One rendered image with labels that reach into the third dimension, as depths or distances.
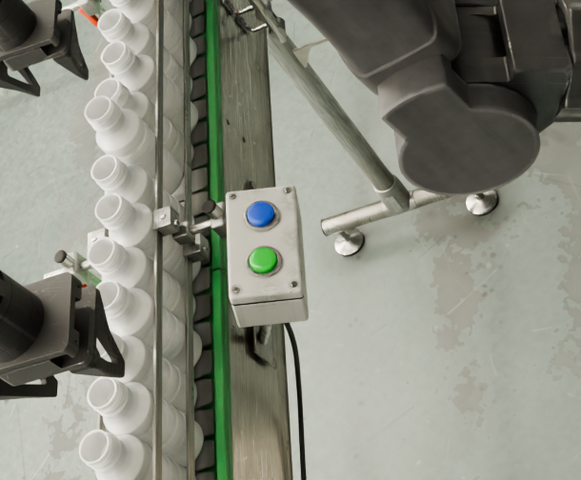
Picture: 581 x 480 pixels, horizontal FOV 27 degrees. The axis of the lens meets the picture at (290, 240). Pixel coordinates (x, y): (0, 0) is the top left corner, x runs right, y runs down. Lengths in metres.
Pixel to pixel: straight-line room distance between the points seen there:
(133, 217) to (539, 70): 0.82
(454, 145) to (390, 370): 1.85
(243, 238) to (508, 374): 1.16
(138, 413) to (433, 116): 0.72
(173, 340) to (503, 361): 1.14
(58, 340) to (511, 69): 0.39
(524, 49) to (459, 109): 0.05
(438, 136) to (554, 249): 1.85
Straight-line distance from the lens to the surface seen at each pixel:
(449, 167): 0.65
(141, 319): 1.32
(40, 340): 0.87
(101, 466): 1.23
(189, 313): 1.40
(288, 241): 1.30
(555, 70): 0.63
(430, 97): 0.61
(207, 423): 1.38
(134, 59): 1.52
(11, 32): 1.29
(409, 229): 2.61
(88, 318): 0.88
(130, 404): 1.26
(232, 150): 1.62
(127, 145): 1.43
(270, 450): 1.46
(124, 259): 1.35
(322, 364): 2.55
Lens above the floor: 2.09
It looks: 50 degrees down
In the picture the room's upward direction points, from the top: 44 degrees counter-clockwise
